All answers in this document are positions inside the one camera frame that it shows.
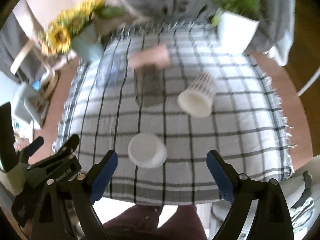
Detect white cup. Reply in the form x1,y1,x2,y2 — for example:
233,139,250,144
127,133,168,168

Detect smoky grey square cup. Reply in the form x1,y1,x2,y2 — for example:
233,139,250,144
134,64,165,107

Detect pink cup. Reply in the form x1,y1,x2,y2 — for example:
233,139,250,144
129,44,171,70

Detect checkered paper cup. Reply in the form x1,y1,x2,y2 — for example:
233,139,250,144
177,72,216,118

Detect white desk fan device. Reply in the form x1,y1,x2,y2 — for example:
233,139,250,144
11,82,49,130

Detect clear blue plastic jar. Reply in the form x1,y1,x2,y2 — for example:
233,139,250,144
95,53,123,88

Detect checkered grey tablecloth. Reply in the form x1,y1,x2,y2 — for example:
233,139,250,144
56,23,294,205

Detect light blue ribbed vase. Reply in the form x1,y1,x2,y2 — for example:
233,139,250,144
72,23,104,62

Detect sunflower bouquet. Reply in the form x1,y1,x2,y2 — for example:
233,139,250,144
37,0,126,57

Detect white chair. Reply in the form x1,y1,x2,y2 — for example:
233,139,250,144
297,67,320,97

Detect pink curtain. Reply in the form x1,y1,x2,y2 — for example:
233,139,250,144
13,0,150,46

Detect grey curtain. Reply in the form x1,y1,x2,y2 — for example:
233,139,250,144
1,0,296,82

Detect white plant pot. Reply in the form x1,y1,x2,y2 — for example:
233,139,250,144
217,11,260,55

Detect green potted plant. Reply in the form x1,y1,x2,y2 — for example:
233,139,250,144
211,0,263,28

